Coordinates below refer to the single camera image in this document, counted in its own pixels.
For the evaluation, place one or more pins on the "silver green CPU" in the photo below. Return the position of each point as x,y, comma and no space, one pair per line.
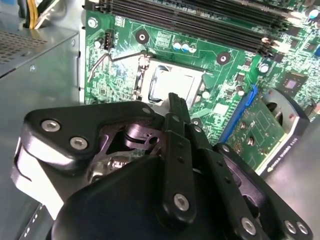
175,80

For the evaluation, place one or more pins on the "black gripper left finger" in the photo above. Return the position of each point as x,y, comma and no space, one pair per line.
75,117

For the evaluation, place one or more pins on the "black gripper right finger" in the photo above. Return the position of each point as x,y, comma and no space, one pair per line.
250,195

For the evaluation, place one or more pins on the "metal socket cover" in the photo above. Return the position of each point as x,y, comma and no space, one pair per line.
200,82

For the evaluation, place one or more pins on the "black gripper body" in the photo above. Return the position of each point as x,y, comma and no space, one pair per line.
112,200

